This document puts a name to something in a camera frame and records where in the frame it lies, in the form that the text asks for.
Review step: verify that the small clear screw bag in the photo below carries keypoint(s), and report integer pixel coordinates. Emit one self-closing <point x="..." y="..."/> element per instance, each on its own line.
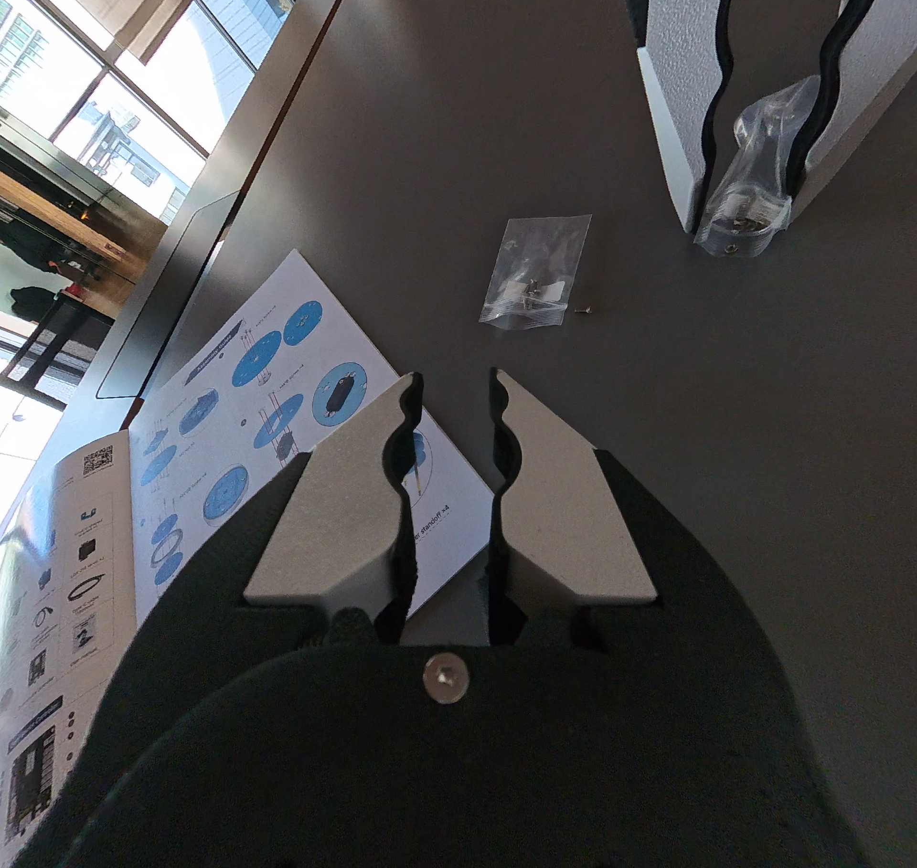
<point x="537" y="259"/>
<point x="752" y="187"/>

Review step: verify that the printed instruction sheet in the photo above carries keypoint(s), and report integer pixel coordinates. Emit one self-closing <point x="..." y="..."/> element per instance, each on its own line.
<point x="236" y="395"/>

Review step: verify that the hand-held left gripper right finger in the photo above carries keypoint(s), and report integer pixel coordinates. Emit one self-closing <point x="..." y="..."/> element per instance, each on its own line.
<point x="573" y="524"/>

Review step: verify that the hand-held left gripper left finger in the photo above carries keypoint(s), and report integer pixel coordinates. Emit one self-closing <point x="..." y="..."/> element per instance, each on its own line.
<point x="322" y="524"/>

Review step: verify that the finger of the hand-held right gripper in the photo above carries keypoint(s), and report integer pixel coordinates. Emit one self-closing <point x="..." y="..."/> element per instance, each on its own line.
<point x="881" y="37"/>
<point x="680" y="59"/>

